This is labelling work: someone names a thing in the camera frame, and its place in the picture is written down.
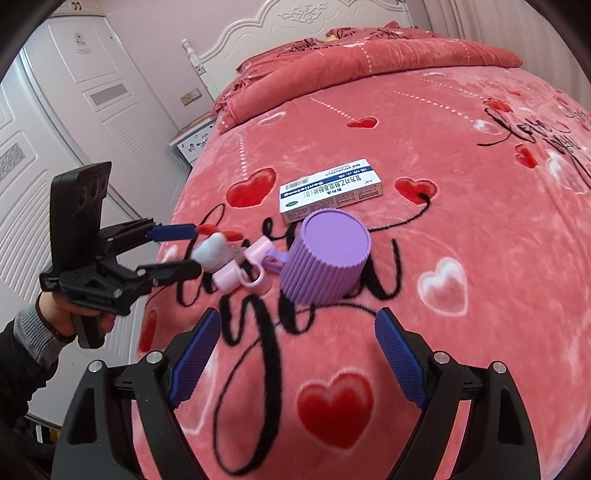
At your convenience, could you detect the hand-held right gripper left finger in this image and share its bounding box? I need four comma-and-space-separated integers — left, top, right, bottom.
54, 307, 223, 480

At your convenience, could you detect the person's left hand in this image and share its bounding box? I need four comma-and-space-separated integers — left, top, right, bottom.
37, 290, 116, 339

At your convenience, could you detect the white nightstand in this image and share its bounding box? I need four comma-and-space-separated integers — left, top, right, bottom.
168, 117, 218, 167

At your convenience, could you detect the folded pink quilt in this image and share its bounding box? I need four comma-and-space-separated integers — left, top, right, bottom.
213, 28, 522, 136

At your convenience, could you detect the purple plastic clip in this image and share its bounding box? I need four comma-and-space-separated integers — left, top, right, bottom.
262, 249, 293, 273

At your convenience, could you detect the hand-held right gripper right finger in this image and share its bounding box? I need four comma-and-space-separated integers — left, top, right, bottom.
374, 307, 541, 480

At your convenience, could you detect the pink heart print bed blanket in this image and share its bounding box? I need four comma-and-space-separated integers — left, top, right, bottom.
136, 28, 591, 480

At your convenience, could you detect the white medicine box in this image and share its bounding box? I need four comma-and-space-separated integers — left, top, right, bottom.
278, 158, 385, 224

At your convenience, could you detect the purple ribbed cup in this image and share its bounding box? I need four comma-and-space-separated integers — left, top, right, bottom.
281, 209, 372, 305

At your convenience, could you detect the pink plastic toy part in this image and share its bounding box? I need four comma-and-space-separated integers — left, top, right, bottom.
244, 237, 272, 265

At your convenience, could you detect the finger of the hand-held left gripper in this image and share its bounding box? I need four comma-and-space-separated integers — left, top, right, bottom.
122, 258, 204, 298
98, 219, 197, 253

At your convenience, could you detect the white cat toy red bow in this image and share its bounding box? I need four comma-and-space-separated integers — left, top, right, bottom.
191, 224, 243, 273

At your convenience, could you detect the pink pleated curtain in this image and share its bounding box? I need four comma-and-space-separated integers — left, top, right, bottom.
422, 0, 492, 43

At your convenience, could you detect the pink printed pillow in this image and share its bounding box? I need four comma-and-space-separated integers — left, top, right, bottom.
325, 26, 416, 41

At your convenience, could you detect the person's left forearm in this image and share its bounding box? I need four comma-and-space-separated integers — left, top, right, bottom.
0, 307, 77, 435

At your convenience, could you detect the white wardrobe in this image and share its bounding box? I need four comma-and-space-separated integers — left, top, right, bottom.
0, 9, 195, 435

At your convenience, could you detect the white carved bed headboard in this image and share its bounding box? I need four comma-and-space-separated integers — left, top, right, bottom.
181, 0, 416, 100

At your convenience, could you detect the pink white small cup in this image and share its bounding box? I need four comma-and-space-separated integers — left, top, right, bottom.
217, 263, 265, 292

